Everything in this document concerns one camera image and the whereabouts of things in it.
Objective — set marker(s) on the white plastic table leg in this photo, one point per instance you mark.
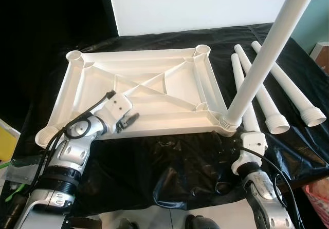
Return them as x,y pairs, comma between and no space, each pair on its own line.
288,82
236,70
267,49
270,108

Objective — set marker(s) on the grey robot left foot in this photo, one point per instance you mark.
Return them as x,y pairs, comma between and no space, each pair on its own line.
127,224

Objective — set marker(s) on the yellow box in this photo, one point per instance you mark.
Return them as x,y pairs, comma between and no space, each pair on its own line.
6,141

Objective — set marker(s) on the white brown cabinet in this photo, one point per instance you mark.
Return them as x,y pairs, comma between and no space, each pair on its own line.
321,57

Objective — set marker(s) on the grey robot right foot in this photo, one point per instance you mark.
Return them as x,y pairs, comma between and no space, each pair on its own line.
200,222

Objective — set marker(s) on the grey robot foot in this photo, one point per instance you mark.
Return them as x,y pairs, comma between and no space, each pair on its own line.
200,222
127,224

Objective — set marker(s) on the red plastic bag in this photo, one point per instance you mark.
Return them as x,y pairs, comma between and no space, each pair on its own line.
318,208

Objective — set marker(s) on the white board panel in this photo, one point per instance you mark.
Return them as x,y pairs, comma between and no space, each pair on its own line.
195,8

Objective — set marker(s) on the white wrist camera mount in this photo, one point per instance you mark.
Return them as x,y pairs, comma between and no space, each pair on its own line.
118,106
254,141

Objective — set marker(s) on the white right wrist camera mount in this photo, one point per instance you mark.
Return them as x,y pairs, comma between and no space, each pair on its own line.
254,141

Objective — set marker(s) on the clear plastic package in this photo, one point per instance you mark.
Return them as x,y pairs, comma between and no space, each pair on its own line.
23,170

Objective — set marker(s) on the black plastic table cover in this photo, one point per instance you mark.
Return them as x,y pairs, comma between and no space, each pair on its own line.
169,162

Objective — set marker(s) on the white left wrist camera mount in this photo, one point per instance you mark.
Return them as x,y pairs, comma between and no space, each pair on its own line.
118,106

